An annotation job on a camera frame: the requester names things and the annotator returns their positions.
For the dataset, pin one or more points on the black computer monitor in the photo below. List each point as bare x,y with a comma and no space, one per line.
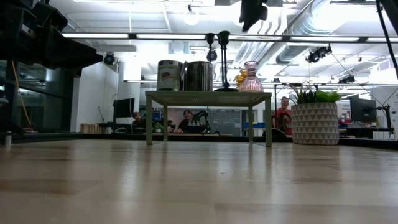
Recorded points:
124,108
362,110

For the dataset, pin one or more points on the small green potted plant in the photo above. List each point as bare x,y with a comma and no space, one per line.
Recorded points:
157,126

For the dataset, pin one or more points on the person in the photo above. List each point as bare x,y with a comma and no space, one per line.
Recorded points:
187,119
136,118
283,113

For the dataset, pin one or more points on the small white post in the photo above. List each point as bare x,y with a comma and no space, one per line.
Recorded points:
7,140

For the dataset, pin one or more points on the small black ceiling spotlight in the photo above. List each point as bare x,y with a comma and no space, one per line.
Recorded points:
346,79

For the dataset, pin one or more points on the round white ceiling lamp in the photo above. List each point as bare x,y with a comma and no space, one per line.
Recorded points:
191,17

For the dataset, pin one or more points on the candle tin brown label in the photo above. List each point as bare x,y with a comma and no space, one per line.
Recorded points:
200,77

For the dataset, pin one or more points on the black background robot arm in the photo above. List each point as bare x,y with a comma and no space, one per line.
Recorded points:
202,116

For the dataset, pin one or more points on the mint perforated metal shelf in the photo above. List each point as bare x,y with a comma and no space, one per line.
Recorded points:
202,98

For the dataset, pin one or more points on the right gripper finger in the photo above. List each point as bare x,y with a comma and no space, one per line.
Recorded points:
253,12

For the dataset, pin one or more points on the long ceiling strip light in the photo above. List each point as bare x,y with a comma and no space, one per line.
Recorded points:
171,36

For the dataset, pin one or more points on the black ceiling spotlight cluster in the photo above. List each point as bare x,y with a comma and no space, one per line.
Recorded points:
318,53

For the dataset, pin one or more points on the wooden crate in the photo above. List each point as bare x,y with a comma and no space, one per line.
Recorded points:
89,128

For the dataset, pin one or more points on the candle tin white green label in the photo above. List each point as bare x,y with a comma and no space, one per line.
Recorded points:
168,77

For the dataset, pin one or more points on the black metal candlestick holder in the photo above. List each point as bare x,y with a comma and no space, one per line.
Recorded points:
223,39
210,38

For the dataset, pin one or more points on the black aluminium table frame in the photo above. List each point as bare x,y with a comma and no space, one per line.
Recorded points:
118,137

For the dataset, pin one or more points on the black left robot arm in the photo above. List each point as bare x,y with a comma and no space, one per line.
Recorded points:
15,37

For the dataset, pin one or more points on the black office desk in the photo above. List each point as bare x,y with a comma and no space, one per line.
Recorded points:
367,131

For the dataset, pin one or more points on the succulent in triangle-patterned pot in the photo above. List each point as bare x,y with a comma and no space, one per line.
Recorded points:
320,124

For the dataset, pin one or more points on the black ceiling dome camera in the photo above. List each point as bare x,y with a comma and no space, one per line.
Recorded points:
109,58
214,56

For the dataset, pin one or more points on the amber glass candle holder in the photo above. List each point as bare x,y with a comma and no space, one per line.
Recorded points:
238,79
242,72

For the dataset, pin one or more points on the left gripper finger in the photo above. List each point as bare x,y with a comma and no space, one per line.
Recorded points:
76,71
71,54

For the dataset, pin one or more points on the pink glass candle holder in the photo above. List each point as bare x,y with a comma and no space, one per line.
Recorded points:
251,82

